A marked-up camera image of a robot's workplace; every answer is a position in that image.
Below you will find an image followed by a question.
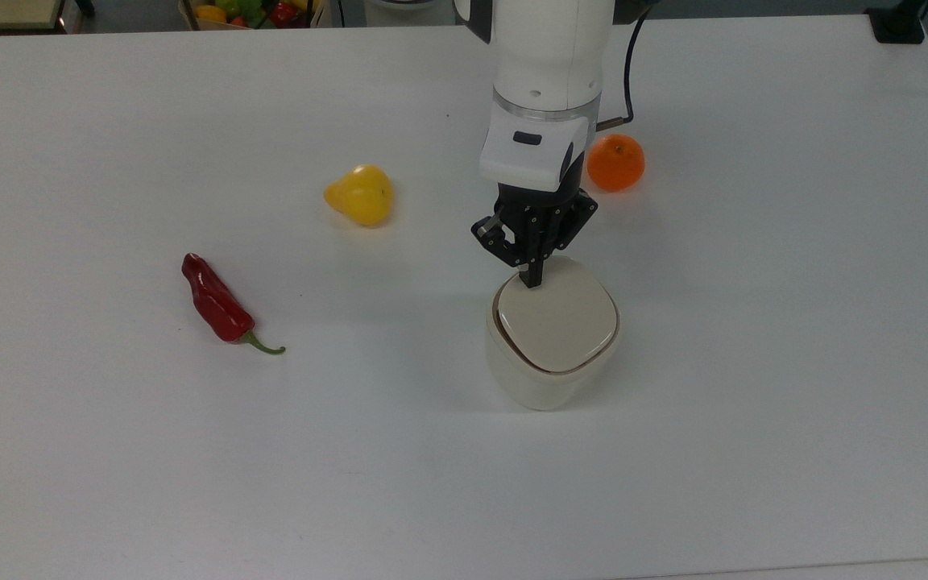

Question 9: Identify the red chili pepper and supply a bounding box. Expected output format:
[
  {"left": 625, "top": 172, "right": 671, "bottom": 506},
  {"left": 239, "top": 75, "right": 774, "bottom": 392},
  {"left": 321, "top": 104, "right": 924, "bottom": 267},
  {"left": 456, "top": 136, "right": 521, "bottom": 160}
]
[{"left": 182, "top": 253, "right": 286, "bottom": 355}]

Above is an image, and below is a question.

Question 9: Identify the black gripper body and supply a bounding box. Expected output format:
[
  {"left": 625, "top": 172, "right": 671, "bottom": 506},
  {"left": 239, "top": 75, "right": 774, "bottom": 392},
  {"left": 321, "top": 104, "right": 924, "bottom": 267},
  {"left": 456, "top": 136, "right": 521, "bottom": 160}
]
[{"left": 497, "top": 183, "right": 587, "bottom": 244}]

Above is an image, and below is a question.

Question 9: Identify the black table clamp mount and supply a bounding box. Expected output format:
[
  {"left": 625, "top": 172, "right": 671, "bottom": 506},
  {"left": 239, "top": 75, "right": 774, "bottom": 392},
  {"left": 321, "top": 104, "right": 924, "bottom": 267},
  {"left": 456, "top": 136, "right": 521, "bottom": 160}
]
[{"left": 867, "top": 0, "right": 928, "bottom": 45}]

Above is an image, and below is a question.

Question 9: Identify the orange mandarin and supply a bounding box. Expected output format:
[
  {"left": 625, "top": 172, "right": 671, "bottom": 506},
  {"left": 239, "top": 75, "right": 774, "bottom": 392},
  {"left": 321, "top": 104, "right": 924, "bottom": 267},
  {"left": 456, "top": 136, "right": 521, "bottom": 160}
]
[{"left": 586, "top": 134, "right": 646, "bottom": 193}]

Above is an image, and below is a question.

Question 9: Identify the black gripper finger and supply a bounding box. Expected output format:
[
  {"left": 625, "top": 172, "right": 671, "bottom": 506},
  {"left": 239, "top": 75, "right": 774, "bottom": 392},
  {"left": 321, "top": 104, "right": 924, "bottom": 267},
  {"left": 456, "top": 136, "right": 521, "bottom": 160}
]
[
  {"left": 471, "top": 210, "right": 534, "bottom": 288},
  {"left": 533, "top": 191, "right": 599, "bottom": 288}
]

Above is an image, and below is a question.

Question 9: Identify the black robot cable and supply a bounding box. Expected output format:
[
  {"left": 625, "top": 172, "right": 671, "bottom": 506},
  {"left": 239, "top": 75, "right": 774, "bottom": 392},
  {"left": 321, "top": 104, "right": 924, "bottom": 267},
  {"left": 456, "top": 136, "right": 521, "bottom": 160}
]
[{"left": 597, "top": 6, "right": 655, "bottom": 131}]

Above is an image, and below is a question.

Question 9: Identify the yellow pear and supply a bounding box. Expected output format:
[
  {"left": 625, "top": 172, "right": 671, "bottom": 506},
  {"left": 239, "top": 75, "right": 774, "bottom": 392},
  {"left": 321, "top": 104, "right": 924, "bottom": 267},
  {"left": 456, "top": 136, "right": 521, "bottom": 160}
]
[{"left": 324, "top": 164, "right": 395, "bottom": 227}]

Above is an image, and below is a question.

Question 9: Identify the cream garbage bin lid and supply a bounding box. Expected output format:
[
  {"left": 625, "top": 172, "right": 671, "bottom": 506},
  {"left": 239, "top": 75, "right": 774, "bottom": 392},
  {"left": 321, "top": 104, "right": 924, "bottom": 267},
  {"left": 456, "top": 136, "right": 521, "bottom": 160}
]
[{"left": 496, "top": 256, "right": 620, "bottom": 373}]

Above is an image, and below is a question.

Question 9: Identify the cream garbage bin body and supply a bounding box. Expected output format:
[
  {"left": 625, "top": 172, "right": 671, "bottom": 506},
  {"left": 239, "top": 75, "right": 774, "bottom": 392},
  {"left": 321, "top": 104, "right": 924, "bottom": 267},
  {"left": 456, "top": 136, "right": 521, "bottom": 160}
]
[{"left": 486, "top": 274, "right": 624, "bottom": 412}]

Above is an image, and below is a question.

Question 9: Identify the basket of toy fruit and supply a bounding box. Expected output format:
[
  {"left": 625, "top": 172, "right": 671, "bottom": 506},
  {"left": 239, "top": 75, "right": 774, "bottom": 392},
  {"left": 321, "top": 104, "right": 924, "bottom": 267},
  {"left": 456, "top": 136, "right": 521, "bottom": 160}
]
[{"left": 178, "top": 0, "right": 328, "bottom": 31}]

